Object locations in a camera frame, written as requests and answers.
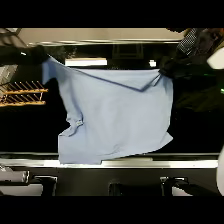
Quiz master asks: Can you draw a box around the checked garment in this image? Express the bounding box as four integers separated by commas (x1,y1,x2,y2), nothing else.
176,28,202,56

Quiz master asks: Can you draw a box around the silver frame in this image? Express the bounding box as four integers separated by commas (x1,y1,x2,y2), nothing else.
0,152,221,197

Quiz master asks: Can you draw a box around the light blue shirt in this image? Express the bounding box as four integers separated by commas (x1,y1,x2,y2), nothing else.
41,54,175,166

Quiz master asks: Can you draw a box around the wooden rack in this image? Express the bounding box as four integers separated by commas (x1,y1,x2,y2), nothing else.
0,80,50,108

